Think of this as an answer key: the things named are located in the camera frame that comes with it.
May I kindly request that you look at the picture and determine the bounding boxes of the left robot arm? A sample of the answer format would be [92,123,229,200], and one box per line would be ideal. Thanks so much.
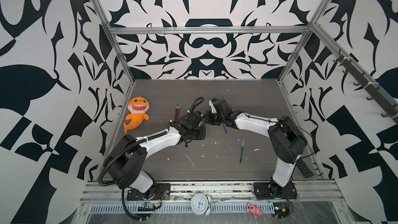
[97,111,205,194]

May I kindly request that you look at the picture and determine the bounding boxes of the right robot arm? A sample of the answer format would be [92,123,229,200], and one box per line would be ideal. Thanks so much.
[206,98,307,190]

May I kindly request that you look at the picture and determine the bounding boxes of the orange shark plush toy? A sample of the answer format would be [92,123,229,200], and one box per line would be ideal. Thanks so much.
[123,96,150,134]

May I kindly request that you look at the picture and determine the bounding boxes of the white alarm clock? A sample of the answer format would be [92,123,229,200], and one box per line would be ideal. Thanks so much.
[190,193,212,216]

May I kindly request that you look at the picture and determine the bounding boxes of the black remote control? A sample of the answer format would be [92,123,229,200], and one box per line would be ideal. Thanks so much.
[296,159,314,178]

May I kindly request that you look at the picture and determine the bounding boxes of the pink pig toy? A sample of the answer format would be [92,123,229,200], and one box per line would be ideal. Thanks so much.
[246,203,263,218]

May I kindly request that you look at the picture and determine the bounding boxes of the green circuit board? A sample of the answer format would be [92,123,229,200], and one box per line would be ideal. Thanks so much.
[272,201,293,219]

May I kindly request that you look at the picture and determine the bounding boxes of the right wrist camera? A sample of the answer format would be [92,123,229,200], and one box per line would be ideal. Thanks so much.
[209,98,218,114]

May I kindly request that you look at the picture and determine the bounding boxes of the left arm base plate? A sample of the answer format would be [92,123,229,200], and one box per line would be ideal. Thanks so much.
[126,183,171,201]

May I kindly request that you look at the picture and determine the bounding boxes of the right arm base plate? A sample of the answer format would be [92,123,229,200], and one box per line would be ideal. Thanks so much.
[253,182,297,200]

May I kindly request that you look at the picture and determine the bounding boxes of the left circuit board wires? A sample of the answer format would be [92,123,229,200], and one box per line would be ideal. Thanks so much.
[137,200,162,213]

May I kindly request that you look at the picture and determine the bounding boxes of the black corrugated cable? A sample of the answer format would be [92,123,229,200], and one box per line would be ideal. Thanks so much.
[97,96,205,221]

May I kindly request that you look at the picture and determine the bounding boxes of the wall hook rack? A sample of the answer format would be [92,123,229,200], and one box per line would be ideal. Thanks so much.
[334,48,398,124]

